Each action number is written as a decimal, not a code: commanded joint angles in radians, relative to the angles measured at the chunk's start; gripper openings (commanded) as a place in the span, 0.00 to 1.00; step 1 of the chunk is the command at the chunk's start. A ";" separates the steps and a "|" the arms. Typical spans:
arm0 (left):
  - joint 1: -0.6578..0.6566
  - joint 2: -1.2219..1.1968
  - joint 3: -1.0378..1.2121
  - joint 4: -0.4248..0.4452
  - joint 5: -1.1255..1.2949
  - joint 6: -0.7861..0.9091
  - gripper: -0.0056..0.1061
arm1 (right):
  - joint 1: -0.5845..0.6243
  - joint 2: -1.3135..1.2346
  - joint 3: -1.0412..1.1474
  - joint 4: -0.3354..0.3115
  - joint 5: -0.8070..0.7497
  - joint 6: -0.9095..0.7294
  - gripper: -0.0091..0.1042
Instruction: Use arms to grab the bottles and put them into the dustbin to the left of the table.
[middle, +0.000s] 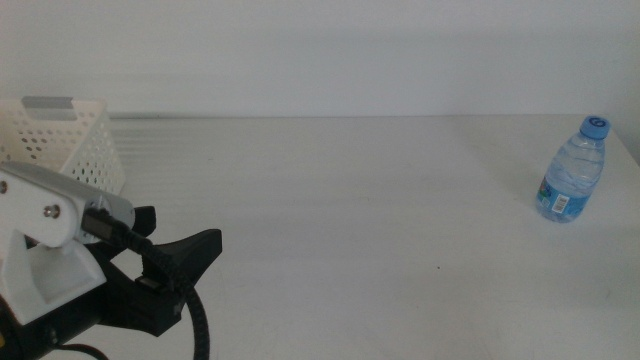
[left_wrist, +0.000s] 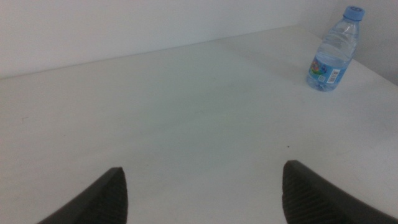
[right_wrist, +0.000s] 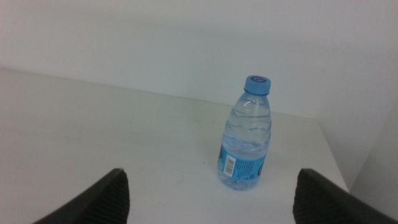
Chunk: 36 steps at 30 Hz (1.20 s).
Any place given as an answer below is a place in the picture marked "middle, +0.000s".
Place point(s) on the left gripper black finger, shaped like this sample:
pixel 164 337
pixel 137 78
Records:
pixel 144 220
pixel 195 252

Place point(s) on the clear water bottle blue cap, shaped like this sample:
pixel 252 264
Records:
pixel 572 175

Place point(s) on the white perforated plastic basket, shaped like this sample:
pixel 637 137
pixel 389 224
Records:
pixel 85 145

